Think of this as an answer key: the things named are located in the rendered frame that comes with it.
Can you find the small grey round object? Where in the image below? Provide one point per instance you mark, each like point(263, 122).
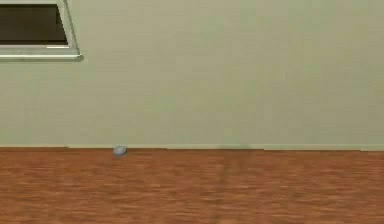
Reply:
point(120, 151)

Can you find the white framed window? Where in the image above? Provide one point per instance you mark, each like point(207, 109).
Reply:
point(33, 26)

